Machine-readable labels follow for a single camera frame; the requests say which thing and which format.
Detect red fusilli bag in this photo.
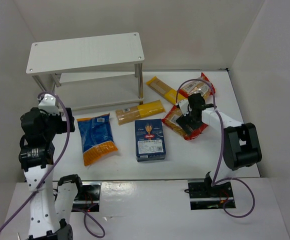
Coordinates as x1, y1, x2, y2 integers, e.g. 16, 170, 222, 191
177, 72, 216, 102
161, 105, 208, 141

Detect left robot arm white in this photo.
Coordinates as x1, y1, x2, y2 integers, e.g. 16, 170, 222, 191
18, 107, 82, 240

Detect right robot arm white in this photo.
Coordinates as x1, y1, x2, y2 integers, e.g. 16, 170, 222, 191
176, 93, 262, 197

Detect blue orange pasta bag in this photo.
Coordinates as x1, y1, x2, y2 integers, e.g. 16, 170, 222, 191
77, 113, 118, 167

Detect blue Barilla pasta box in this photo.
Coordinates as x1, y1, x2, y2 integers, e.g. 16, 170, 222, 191
134, 119, 166, 162

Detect yellow spaghetti bag near shelf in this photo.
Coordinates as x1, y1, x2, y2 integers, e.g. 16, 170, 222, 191
115, 100, 165, 126

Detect white two-tier metal shelf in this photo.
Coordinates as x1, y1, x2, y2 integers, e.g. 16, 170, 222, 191
26, 32, 145, 112

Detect yellow spaghetti bag far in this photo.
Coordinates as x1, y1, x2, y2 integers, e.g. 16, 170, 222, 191
146, 76, 186, 105

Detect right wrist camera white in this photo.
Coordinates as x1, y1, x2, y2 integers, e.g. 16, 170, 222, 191
177, 99, 192, 116

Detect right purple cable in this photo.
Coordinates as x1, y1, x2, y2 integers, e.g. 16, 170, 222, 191
175, 79, 256, 219

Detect purple cable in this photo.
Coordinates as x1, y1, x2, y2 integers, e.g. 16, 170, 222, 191
0, 91, 106, 240
175, 79, 256, 219

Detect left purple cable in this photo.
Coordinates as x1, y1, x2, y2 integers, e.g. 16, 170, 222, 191
0, 91, 106, 240

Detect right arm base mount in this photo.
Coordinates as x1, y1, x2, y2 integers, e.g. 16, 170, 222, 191
184, 179, 236, 211

